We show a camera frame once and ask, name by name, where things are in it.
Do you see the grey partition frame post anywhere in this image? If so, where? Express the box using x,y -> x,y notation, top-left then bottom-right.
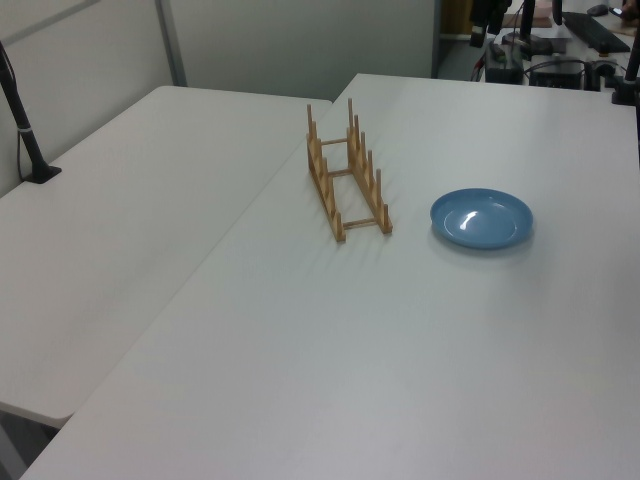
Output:
153,0 -> 188,88

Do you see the wooden plate rack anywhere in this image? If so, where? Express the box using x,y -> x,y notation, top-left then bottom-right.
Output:
305,97 -> 394,245

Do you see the black camera stand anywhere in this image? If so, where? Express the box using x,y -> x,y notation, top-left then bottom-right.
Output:
0,39 -> 63,186
611,33 -> 640,107

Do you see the blue round plate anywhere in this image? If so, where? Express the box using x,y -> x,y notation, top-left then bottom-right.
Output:
429,187 -> 534,251

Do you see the black electronics box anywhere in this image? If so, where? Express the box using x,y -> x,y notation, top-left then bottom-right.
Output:
483,41 -> 525,84
528,58 -> 587,91

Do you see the black monitor stand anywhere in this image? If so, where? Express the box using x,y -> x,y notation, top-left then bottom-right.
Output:
501,0 -> 554,57

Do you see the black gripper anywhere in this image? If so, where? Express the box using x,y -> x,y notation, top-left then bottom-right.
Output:
469,0 -> 511,49

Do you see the white rounded-corner table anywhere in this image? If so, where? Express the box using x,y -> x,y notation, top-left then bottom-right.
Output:
0,84 -> 335,435

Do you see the black keyboard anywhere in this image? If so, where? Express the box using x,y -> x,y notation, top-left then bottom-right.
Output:
561,11 -> 633,53

